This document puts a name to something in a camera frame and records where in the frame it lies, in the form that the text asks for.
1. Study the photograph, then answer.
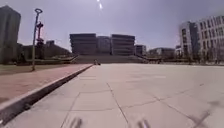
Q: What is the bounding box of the small grey building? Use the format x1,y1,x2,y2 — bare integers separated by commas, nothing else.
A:
134,44,148,57

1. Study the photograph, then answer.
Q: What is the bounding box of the tall dark building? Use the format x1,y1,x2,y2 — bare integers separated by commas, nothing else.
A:
0,4,22,65

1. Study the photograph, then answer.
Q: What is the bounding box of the tall lamp pole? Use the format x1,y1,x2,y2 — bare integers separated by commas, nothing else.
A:
30,8,44,72

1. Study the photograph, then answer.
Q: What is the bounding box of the low dark building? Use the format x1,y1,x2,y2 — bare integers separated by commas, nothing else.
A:
16,40,73,61

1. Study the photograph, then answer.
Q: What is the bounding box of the reddish paved strip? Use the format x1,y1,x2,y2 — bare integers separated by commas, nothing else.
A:
0,63,92,104

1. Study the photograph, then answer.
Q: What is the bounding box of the red tower sculpture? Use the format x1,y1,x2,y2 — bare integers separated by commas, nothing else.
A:
36,21,45,60

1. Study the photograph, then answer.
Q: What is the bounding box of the white multi-storey building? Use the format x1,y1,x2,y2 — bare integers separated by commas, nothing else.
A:
178,14,224,63

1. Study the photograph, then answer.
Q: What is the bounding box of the large grey block building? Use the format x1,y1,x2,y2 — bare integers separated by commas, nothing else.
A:
69,32,136,57

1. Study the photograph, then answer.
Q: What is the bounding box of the grey stone kerb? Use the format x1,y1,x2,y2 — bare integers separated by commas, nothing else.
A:
0,63,95,126

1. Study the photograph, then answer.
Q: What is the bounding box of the low grey building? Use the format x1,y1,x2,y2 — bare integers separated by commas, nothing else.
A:
147,47,176,61

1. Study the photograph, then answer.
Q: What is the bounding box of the robot's own part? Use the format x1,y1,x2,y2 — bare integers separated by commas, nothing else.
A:
138,118,151,128
70,117,83,128

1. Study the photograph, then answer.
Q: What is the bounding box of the pale stone slab plaza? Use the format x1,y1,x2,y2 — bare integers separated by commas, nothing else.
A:
2,63,224,128

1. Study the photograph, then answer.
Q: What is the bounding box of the wide stone staircase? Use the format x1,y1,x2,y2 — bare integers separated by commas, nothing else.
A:
71,54,149,65

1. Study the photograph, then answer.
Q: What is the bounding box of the person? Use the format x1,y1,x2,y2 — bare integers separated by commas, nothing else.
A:
93,58,101,66

